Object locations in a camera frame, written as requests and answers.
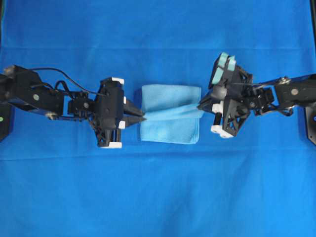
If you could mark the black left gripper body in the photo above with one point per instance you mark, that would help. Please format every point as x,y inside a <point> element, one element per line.
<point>107,119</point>

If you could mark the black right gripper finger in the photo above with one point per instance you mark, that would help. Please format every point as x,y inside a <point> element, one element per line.
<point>206,103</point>

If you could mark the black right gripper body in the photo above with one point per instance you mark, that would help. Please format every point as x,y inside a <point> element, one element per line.
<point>226,92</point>

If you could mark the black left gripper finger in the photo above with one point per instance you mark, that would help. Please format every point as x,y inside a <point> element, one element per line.
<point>132,120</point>
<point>130,108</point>

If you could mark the light blue towel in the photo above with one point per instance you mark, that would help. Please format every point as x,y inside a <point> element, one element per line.
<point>171,113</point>

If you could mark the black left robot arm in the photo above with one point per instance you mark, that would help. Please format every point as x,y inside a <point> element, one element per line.
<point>23,89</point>

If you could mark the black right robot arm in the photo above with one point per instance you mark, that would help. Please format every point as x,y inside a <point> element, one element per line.
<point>282,95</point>

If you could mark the dark blue table cloth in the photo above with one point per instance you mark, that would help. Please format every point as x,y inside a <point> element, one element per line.
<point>56,182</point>

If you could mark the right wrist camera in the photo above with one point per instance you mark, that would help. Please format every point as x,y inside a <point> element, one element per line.
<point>223,67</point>

